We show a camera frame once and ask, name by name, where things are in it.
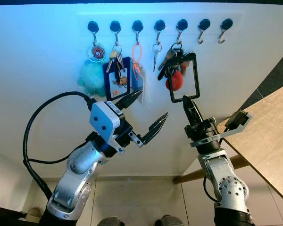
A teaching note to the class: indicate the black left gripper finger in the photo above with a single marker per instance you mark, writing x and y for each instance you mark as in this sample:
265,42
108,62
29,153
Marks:
155,126
129,100

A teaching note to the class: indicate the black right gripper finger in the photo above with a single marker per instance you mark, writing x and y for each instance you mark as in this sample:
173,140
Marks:
234,121
192,114

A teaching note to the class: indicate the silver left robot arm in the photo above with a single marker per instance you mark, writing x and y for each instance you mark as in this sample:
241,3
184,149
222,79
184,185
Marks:
80,172

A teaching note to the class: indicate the keys with blue card holder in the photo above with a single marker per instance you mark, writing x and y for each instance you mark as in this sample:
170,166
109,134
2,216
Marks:
117,82

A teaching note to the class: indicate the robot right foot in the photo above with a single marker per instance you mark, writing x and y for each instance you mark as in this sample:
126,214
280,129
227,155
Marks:
172,221

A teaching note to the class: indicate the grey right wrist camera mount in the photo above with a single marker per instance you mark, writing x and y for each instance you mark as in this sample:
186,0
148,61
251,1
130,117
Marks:
210,139

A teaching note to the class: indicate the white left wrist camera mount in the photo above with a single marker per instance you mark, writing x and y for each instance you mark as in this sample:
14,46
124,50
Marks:
104,120

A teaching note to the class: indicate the key bunch red ball black frame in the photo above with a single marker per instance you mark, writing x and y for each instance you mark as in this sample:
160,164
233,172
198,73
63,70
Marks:
175,81

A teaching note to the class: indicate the wooden table frame beam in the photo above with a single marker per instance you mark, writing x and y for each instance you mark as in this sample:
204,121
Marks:
198,173

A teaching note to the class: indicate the black knob wall hook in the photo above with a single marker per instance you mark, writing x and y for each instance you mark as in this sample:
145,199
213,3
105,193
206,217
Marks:
226,23
115,26
181,24
159,24
137,25
93,26
203,23

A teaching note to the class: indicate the white hook rail board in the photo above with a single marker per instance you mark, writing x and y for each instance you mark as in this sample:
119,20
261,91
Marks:
193,15

